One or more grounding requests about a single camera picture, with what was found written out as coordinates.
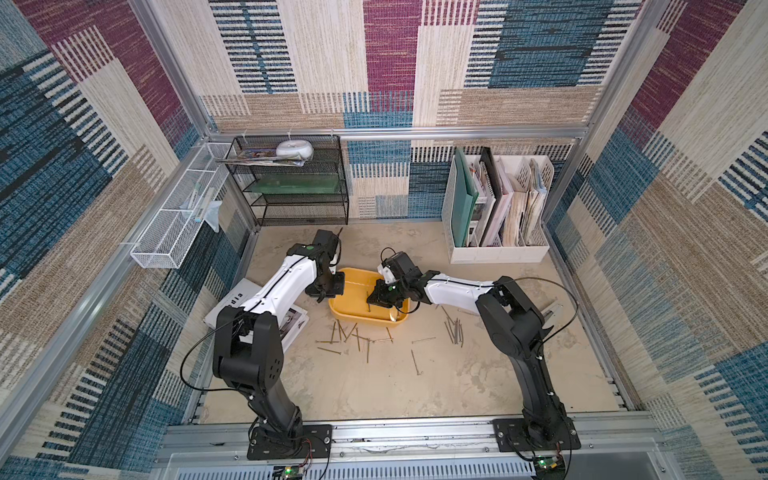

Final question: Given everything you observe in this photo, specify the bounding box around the yellow plastic storage box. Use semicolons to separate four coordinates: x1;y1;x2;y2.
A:
329;267;411;327

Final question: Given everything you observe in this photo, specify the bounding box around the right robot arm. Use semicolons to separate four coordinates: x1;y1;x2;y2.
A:
367;252;572;449

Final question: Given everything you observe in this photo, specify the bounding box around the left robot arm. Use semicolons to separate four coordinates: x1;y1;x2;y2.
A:
212;230;344;452

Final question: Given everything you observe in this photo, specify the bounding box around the white file organizer box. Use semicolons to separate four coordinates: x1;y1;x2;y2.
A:
441;147;554;264

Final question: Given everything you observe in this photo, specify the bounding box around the steel nail lone front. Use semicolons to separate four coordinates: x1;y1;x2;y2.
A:
411;350;422;376

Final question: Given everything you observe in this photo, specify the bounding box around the white round object on shelf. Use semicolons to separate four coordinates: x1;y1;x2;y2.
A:
275;139;314;161

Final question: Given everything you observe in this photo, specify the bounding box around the green folder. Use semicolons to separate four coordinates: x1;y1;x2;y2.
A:
451;147;479;247

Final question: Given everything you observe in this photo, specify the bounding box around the steel nail left front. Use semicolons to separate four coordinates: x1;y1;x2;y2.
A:
317;347;343;355

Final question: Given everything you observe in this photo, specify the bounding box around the metal clip at right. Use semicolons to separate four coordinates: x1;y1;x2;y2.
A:
542;302;563;326

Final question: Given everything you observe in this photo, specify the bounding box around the black wire mesh shelf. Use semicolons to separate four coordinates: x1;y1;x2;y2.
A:
223;135;350;227

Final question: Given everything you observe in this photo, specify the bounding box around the white wire wall basket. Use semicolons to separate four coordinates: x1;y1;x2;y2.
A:
130;143;228;269

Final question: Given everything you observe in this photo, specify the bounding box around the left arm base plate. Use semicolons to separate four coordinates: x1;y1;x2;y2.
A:
246;424;333;461

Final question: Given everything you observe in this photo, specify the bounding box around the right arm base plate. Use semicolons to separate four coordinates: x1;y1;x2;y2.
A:
491;417;582;453

